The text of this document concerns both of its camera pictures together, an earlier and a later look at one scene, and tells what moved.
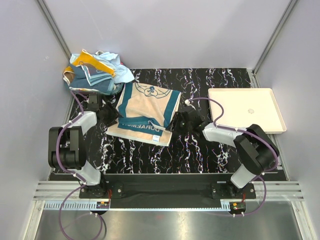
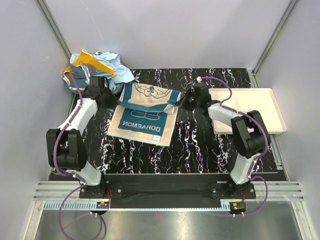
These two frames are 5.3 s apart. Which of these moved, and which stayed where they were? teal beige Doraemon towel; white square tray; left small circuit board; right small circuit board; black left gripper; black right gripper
Moved: black right gripper; black left gripper
Stayed: right small circuit board; left small circuit board; teal beige Doraemon towel; white square tray
